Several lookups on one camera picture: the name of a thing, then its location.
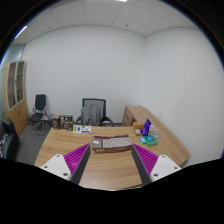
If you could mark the clear plastic bag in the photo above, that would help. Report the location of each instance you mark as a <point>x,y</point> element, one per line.
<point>153,131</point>

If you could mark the dark printed box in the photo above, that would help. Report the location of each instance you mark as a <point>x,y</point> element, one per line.
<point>66,121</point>

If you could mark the wooden side desk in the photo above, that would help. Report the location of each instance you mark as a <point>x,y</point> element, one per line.
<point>167,143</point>

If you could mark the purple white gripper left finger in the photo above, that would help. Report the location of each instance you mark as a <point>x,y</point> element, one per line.
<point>69,166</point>

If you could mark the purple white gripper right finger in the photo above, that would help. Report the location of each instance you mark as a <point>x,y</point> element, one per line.
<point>152,167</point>

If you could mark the black mesh office chair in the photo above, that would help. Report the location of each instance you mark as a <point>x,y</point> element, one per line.
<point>102,104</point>

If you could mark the black visitor chair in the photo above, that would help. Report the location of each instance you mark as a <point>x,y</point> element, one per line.
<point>39,113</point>

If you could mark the brown grey folded towel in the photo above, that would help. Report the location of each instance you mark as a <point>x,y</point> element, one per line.
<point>105,144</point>

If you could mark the black sofa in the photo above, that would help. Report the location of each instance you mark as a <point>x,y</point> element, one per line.
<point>9,140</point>

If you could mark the wooden glass-door cabinet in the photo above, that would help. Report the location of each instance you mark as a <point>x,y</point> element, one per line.
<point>14,94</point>

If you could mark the blue small box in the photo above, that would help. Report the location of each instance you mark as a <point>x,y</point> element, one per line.
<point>142,139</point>

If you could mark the purple standing package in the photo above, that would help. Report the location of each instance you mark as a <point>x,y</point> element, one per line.
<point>146,127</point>

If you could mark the green flat box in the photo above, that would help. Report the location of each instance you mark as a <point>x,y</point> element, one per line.
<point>150,140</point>

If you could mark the orange small box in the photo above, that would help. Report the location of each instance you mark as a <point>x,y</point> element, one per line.
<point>137,125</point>

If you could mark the brown cardboard box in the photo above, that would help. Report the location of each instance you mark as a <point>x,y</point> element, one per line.
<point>55,121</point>

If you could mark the grey backpack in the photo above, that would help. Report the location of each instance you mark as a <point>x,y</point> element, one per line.
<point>91,115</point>

